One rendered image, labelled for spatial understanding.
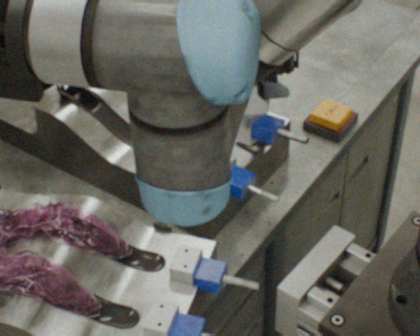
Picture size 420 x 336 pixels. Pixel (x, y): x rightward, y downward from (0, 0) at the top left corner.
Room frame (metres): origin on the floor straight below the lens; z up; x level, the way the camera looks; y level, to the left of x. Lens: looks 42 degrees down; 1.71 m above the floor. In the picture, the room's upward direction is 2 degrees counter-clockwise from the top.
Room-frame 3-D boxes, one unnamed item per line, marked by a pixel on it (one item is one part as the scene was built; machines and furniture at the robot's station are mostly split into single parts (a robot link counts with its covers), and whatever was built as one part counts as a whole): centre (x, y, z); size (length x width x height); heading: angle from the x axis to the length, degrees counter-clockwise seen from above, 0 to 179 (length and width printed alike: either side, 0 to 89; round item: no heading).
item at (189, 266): (0.71, -0.01, 0.86); 0.13 x 0.05 x 0.05; 71
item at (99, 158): (1.08, 0.13, 0.87); 0.50 x 0.26 x 0.14; 54
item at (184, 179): (0.46, 0.02, 1.33); 0.11 x 0.08 x 0.11; 165
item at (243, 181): (0.87, -0.06, 0.89); 0.13 x 0.05 x 0.05; 53
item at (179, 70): (0.44, 0.02, 1.43); 0.11 x 0.08 x 0.09; 75
